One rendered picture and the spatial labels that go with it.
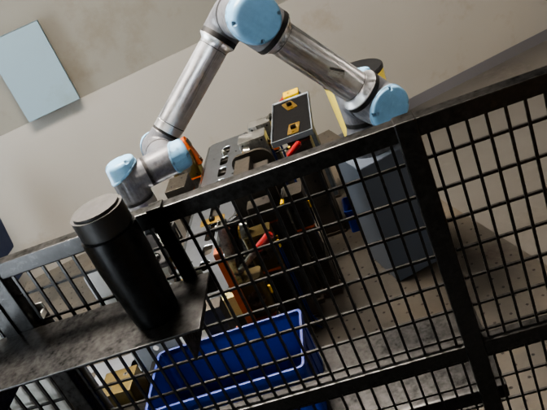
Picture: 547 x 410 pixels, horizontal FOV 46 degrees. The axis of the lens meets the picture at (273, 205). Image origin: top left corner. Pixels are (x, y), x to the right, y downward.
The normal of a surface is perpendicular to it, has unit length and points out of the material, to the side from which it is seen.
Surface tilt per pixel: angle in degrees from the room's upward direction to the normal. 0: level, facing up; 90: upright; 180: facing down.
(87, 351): 0
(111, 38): 90
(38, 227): 90
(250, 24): 84
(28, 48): 90
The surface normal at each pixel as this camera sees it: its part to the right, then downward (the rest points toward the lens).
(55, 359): -0.37, -0.82
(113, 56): 0.30, 0.34
